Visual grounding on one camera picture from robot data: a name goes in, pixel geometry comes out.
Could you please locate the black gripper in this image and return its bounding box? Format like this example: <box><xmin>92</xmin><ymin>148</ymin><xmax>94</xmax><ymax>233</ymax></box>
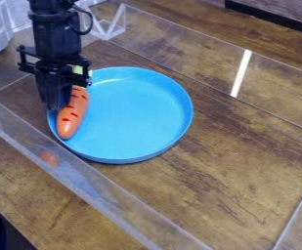
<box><xmin>16</xmin><ymin>23</ymin><xmax>92</xmax><ymax>111</ymax></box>

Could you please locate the orange toy carrot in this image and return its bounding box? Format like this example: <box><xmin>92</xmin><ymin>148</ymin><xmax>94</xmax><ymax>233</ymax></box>
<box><xmin>56</xmin><ymin>85</ymin><xmax>90</xmax><ymax>140</ymax></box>

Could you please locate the blue round tray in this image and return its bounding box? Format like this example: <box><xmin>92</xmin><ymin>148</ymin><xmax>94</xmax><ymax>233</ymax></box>
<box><xmin>61</xmin><ymin>66</ymin><xmax>194</xmax><ymax>164</ymax></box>

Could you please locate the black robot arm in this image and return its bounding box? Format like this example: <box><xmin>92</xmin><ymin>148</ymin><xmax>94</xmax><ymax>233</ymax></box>
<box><xmin>17</xmin><ymin>0</ymin><xmax>92</xmax><ymax>110</ymax></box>

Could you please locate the white patterned curtain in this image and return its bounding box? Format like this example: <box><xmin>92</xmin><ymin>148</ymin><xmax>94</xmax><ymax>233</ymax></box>
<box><xmin>0</xmin><ymin>0</ymin><xmax>29</xmax><ymax>51</ymax></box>

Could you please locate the clear acrylic front barrier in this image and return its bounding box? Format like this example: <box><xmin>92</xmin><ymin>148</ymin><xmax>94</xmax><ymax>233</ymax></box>
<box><xmin>0</xmin><ymin>104</ymin><xmax>211</xmax><ymax>250</ymax></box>

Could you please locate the black bar at top right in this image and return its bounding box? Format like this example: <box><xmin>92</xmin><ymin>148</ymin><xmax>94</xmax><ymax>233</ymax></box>
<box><xmin>224</xmin><ymin>0</ymin><xmax>302</xmax><ymax>32</ymax></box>

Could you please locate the clear acrylic corner bracket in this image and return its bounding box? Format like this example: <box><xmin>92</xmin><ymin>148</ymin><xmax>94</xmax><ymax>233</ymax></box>
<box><xmin>81</xmin><ymin>5</ymin><xmax>126</xmax><ymax>40</ymax></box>

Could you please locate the black cable loop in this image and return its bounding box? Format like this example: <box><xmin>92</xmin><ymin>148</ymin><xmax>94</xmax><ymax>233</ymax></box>
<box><xmin>65</xmin><ymin>3</ymin><xmax>94</xmax><ymax>36</ymax></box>

